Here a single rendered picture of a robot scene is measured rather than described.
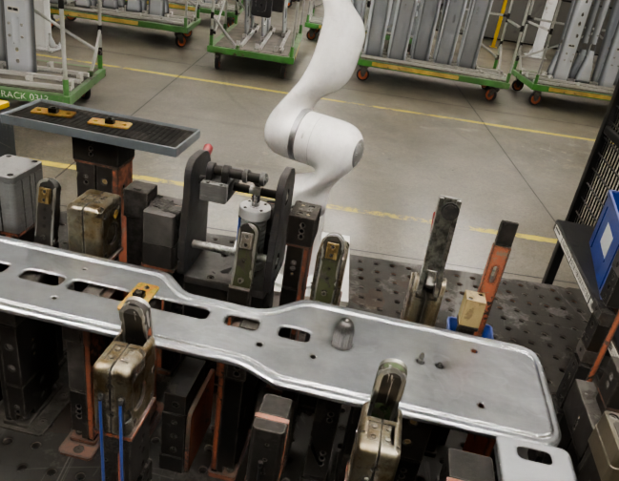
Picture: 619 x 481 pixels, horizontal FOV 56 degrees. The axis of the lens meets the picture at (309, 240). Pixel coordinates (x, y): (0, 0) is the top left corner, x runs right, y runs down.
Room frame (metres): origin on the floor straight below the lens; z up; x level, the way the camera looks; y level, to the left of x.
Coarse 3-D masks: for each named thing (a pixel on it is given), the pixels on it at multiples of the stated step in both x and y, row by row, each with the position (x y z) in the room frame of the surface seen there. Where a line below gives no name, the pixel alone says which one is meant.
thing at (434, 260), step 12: (444, 204) 0.87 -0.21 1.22; (456, 204) 0.88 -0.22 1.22; (444, 216) 0.87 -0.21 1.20; (456, 216) 0.87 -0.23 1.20; (432, 228) 0.89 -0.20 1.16; (444, 228) 0.90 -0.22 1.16; (432, 240) 0.89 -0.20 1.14; (444, 240) 0.89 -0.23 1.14; (432, 252) 0.89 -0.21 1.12; (444, 252) 0.88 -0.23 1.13; (432, 264) 0.89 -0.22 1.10; (444, 264) 0.88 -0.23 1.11; (420, 276) 0.89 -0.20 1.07; (420, 288) 0.87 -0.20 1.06
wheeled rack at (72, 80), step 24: (72, 0) 4.35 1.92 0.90; (96, 48) 4.92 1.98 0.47; (0, 72) 4.40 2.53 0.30; (24, 72) 4.44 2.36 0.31; (48, 72) 4.67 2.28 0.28; (72, 72) 4.68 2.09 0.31; (96, 72) 4.92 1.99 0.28; (0, 96) 4.06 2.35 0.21; (24, 96) 4.08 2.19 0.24; (48, 96) 4.10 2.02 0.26; (72, 96) 4.19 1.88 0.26
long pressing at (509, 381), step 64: (0, 256) 0.85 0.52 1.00; (64, 256) 0.89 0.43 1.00; (64, 320) 0.71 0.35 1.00; (192, 320) 0.76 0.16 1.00; (256, 320) 0.79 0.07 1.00; (320, 320) 0.81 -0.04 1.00; (384, 320) 0.84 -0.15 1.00; (320, 384) 0.66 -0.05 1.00; (448, 384) 0.70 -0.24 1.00; (512, 384) 0.72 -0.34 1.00
